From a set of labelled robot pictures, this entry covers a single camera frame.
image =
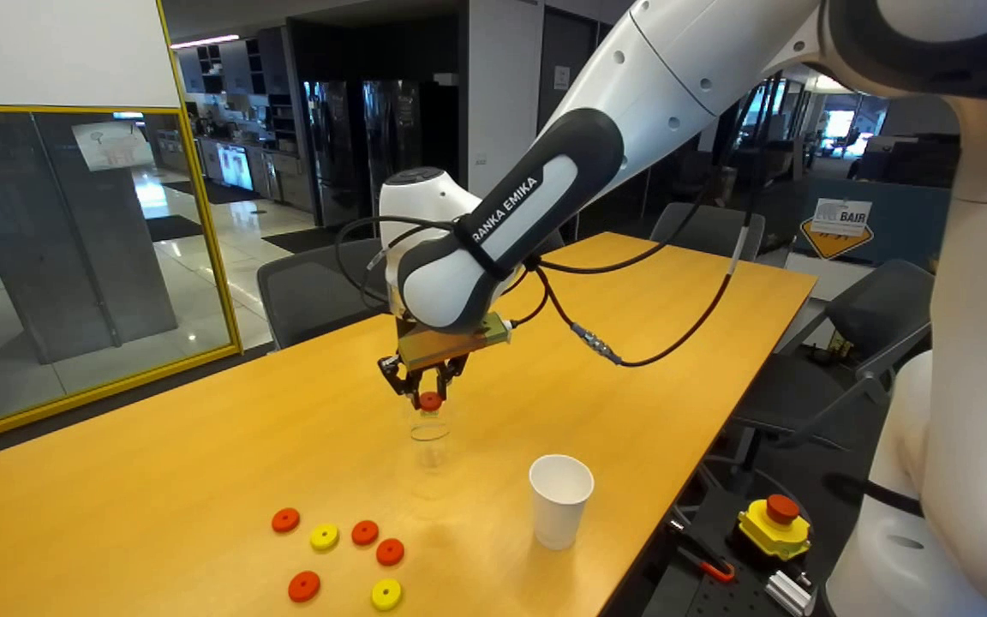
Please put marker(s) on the yellow red emergency stop button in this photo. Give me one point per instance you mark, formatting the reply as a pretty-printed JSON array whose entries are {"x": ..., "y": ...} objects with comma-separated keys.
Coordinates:
[{"x": 771, "y": 532}]

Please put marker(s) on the yellow framed glass partition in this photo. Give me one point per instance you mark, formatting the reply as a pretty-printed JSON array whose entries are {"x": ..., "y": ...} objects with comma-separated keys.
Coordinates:
[{"x": 61, "y": 226}]

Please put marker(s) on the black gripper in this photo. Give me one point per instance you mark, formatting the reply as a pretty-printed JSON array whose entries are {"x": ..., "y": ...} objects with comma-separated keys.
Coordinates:
[{"x": 431, "y": 367}]

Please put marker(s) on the white wall panel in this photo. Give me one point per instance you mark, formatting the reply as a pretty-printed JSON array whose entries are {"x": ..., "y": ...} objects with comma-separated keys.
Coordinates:
[{"x": 61, "y": 53}]

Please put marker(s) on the orange round disc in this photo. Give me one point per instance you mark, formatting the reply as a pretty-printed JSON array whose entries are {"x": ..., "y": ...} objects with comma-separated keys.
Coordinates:
[
  {"x": 431, "y": 403},
  {"x": 364, "y": 532},
  {"x": 285, "y": 522},
  {"x": 389, "y": 552},
  {"x": 303, "y": 588}
]

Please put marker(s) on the silver metal block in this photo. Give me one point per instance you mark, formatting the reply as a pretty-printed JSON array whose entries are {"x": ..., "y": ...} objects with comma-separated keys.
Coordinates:
[{"x": 789, "y": 590}]

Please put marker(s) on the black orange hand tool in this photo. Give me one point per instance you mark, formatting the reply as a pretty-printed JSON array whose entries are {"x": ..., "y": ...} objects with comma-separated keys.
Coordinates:
[{"x": 706, "y": 568}]

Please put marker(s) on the grey office chair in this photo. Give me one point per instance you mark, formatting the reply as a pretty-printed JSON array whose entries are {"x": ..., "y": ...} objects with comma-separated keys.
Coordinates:
[
  {"x": 710, "y": 226},
  {"x": 883, "y": 304},
  {"x": 310, "y": 296}
]

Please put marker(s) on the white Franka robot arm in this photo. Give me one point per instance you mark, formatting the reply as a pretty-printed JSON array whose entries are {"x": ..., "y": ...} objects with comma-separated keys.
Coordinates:
[{"x": 653, "y": 69}]

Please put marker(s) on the white paper cup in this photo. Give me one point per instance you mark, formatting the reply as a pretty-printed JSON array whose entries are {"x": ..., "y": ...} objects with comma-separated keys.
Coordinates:
[{"x": 559, "y": 516}]

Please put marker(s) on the yellow round disc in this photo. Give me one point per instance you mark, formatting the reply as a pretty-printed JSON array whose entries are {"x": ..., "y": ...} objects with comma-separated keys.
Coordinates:
[
  {"x": 386, "y": 594},
  {"x": 322, "y": 535}
]

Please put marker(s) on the black display cabinets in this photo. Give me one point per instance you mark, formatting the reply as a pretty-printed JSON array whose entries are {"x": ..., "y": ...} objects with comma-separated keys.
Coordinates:
[{"x": 392, "y": 147}]

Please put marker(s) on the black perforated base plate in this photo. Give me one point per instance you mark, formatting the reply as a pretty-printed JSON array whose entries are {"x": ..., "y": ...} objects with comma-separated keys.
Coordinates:
[{"x": 678, "y": 594}]

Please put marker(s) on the yellow and white sign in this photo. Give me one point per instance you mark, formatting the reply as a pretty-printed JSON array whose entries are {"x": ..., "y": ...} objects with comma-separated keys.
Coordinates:
[{"x": 842, "y": 216}]

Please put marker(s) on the tan wrist camera block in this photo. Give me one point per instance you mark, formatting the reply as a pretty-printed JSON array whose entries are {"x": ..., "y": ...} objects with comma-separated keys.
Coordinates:
[{"x": 447, "y": 344}]

